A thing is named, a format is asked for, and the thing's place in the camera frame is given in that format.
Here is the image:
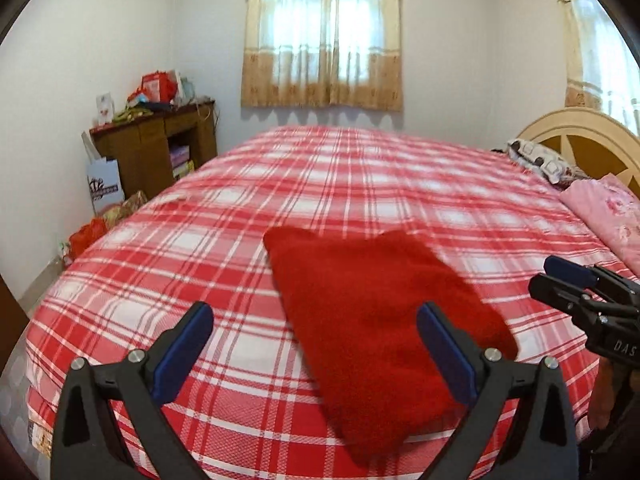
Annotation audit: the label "pink boxes in desk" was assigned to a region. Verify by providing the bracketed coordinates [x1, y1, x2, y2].
[170, 146, 194, 178]

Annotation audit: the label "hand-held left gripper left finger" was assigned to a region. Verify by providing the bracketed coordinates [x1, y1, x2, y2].
[50, 301, 216, 480]

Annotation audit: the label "cream wooden headboard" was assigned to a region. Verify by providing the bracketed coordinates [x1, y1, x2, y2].
[515, 106, 640, 181]

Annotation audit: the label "red embroidered knit sweater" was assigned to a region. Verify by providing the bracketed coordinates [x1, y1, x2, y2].
[262, 226, 518, 467]

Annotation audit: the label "person's right hand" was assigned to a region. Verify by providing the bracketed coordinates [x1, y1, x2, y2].
[587, 357, 628, 428]

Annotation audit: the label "bed with red plaid sheet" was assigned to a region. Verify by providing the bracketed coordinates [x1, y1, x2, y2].
[22, 125, 640, 480]

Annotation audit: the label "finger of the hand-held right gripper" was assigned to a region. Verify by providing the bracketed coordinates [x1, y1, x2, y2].
[544, 255, 640, 306]
[528, 274, 608, 320]

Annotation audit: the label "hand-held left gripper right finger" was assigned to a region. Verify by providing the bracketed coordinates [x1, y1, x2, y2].
[416, 301, 581, 480]

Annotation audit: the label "red plastic bag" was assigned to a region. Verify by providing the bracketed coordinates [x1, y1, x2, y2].
[68, 218, 108, 258]

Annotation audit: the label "sheer yellow side curtain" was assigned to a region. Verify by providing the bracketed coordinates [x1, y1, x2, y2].
[545, 0, 640, 136]

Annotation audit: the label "white paper shopping bag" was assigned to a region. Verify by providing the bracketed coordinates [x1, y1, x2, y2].
[81, 131, 125, 216]

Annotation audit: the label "white greeting card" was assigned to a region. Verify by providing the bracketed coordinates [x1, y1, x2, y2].
[95, 92, 116, 126]

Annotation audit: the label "pink floral quilt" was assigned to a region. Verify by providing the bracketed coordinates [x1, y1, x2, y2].
[559, 174, 640, 266]

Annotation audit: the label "yellow floral window curtain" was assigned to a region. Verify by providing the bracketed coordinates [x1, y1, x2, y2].
[241, 0, 404, 112]

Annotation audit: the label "brown patterned pillow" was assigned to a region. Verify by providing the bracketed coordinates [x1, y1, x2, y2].
[505, 139, 591, 186]

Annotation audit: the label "colourful gift bag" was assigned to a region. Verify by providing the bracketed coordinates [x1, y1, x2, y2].
[102, 190, 148, 228]

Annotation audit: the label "brown wooden desk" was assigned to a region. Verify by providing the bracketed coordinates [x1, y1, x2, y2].
[90, 101, 218, 201]

